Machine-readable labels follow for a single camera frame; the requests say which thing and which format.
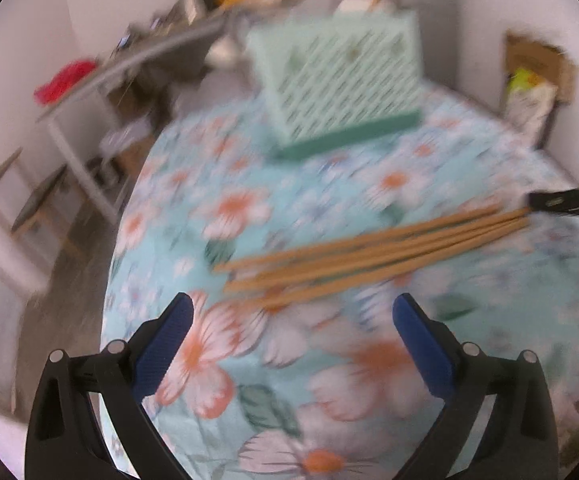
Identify red plastic bag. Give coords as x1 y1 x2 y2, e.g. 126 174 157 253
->
34 60 98 106

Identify green plastic utensil holder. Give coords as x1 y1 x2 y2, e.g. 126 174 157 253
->
246 10 424 162

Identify small brown box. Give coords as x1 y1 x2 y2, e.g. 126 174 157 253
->
114 137 158 176

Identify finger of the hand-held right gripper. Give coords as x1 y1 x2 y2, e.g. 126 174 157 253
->
527 189 579 220

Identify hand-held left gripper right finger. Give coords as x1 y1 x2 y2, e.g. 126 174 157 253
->
392 293 561 480

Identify floral teal tablecloth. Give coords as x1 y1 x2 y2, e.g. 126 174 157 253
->
100 87 579 480

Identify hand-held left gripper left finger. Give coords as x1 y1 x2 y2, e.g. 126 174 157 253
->
24 292 194 480

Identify large cardboard box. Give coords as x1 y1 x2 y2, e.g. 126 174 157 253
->
504 32 577 106

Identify white table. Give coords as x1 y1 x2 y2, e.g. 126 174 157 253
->
37 10 250 223

